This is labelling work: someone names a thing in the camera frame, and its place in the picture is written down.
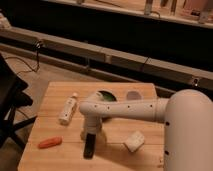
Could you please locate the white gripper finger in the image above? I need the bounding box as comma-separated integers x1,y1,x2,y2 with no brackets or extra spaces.
80,131,86,140
96,132,107,146

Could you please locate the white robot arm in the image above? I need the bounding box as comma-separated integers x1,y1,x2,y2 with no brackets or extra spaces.
79,89,213,171

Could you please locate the white sponge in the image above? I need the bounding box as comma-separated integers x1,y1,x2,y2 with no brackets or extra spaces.
124,131,145,152

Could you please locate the white bottle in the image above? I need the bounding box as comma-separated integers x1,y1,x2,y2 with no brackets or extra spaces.
58,93,78,125

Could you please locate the orange carrot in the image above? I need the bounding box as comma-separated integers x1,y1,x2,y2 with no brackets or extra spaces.
38,137,62,149

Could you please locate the green bowl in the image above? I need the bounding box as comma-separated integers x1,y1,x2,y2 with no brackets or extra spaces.
96,89,118,122

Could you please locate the white plastic cup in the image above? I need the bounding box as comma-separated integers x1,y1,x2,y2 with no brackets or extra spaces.
126,91,142,100

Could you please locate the black office chair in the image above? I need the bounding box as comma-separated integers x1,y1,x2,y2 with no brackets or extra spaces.
0,53,35,149

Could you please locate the black cable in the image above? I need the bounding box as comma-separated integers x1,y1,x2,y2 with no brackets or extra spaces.
4,40,44,76

